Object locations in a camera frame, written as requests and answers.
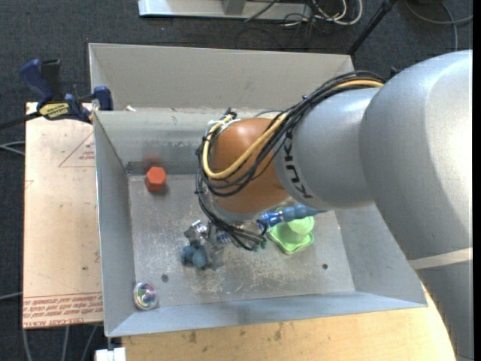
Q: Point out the blue rounded toy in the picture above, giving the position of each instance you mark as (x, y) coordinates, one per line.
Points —
(194, 257)

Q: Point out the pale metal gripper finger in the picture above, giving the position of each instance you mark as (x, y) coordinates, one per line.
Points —
(194, 231)
(216, 256)

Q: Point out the light green toy cup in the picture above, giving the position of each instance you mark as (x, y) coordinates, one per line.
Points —
(295, 236)

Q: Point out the blue ribbed tube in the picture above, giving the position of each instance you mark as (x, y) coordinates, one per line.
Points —
(297, 213)

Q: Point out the grey metal bin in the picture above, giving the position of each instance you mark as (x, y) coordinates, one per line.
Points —
(263, 276)

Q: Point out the red hexagonal block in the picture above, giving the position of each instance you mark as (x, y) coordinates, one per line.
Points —
(155, 178)

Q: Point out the brown cardboard board red print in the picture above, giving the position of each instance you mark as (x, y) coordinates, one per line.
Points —
(60, 220)

